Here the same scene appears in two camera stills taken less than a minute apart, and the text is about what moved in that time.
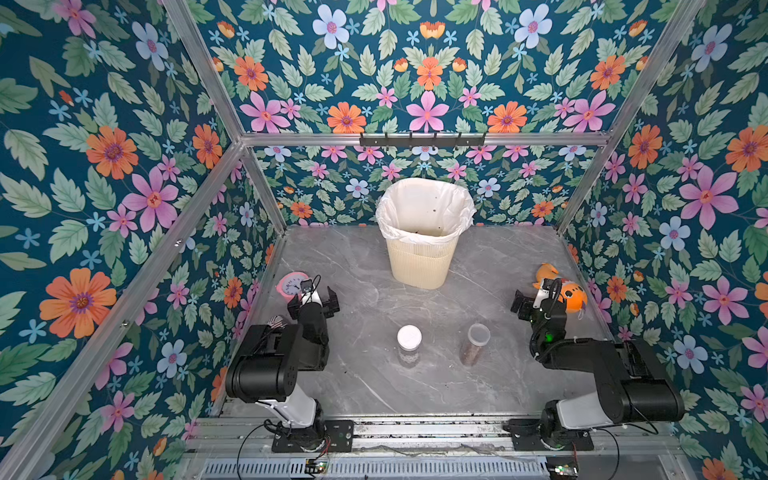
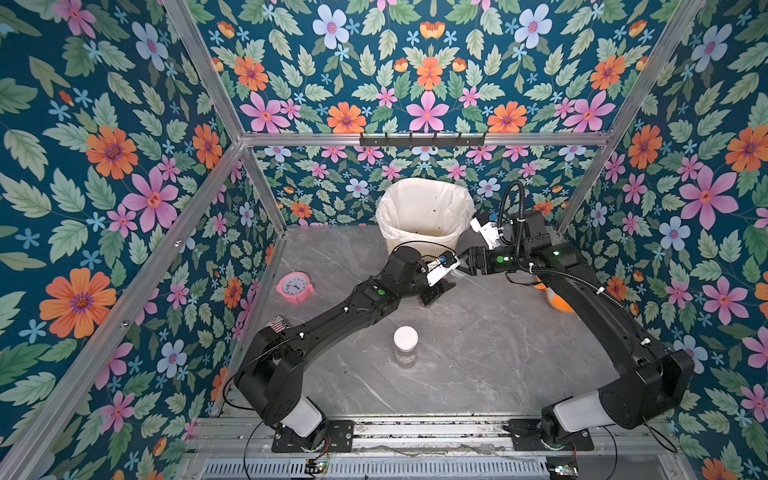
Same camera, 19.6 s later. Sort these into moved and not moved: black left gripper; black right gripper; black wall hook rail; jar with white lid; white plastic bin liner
Moved: black left gripper; black right gripper
Not moved: black wall hook rail; jar with white lid; white plastic bin liner
